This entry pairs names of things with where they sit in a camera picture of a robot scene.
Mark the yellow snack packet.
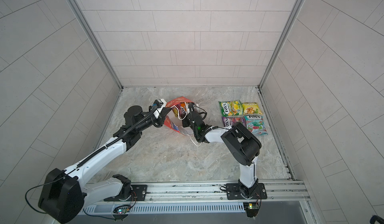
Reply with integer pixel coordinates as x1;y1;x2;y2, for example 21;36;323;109
242;102;263;115

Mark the green Fox's candy packet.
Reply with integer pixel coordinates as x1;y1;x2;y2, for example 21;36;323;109
219;100;244;117

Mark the left corner aluminium post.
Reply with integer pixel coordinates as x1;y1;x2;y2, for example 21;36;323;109
66;0;123;91

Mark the red paper gift bag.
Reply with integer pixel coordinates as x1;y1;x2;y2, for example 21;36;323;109
164;96;201;147

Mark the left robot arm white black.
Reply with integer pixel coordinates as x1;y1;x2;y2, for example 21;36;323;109
38;99;170;224

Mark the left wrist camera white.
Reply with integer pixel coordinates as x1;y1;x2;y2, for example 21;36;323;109
153;99;167;119

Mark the right circuit board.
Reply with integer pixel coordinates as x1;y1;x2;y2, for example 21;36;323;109
243;202;261;218

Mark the white perforated vent strip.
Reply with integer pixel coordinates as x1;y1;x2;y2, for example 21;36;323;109
81;202;245;215

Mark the left black cable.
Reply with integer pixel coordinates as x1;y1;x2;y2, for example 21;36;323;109
24;175;73;215

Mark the right corner aluminium post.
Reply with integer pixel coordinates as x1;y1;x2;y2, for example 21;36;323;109
259;0;305;90

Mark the left green circuit board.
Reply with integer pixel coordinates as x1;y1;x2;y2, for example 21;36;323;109
112;205;132;220

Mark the aluminium mounting rail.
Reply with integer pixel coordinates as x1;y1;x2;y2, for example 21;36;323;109
81;179;310;207

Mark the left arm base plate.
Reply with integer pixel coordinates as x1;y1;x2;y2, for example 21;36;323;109
104;185;148;202

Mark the purple Fox's berries packet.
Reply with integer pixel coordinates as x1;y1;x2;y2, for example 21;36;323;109
222;117;246;127

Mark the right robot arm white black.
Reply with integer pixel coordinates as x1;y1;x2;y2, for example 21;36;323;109
182;103;262;199

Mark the orange Fox's candy packet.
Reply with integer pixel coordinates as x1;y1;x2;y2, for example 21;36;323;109
172;102;188;120

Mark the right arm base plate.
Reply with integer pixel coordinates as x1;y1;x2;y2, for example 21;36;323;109
220;183;268;200

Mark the corner aluminium post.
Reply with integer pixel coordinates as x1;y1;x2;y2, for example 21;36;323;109
259;0;305;90
66;0;123;91

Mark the teal Fox's candy packet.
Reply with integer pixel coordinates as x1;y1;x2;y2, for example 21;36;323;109
245;115;267;136

